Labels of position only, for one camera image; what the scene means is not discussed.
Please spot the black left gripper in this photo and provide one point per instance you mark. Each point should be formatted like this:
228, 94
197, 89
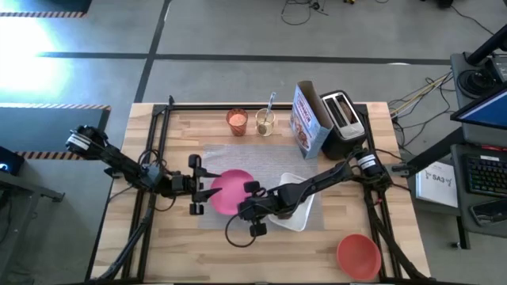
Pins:
182, 185

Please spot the black device with blue light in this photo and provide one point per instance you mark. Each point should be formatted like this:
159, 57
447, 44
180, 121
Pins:
12, 162

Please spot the large black hazard-striped mat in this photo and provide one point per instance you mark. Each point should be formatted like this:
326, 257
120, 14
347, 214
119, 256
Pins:
47, 126

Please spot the orange faceted cup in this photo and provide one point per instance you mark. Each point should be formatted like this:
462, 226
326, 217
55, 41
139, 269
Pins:
237, 120

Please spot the cinnamon squares cereal box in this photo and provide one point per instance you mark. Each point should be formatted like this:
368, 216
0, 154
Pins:
303, 126

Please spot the small black hazard-striped mat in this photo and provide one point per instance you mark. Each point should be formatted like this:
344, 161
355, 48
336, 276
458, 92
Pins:
59, 4

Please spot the black two-slot toaster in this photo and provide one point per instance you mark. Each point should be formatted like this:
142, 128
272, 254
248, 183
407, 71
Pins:
352, 130

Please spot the orange plastic bowl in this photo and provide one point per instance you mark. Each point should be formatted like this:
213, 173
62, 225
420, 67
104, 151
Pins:
358, 257

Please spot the white plastic tray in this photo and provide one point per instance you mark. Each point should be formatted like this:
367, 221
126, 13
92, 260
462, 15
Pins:
297, 219

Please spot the smartphone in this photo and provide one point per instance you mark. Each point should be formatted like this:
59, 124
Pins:
491, 211

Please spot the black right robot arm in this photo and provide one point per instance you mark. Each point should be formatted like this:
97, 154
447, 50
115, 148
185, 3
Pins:
317, 182

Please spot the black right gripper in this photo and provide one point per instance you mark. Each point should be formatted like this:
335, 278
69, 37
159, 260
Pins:
257, 206

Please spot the pink plastic plate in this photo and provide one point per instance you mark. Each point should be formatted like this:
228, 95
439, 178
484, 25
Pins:
227, 194

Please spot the black aluminium table frame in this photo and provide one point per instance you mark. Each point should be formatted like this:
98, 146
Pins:
198, 106

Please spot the brown toast slice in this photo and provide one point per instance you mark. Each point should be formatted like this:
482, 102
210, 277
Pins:
348, 112

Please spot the white paper sheet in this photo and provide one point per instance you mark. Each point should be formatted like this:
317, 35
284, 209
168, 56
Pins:
435, 186

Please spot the grey computer desk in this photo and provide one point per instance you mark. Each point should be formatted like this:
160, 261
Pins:
459, 59

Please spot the grey metal stand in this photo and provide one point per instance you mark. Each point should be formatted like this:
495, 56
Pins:
24, 186

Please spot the black backlit keyboard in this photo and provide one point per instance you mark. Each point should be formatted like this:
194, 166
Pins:
487, 174

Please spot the grey woven placemat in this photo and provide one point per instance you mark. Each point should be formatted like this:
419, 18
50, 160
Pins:
261, 158

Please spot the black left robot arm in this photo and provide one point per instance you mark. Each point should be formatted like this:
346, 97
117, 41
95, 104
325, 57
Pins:
119, 160

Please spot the computer monitor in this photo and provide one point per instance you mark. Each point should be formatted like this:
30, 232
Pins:
487, 109

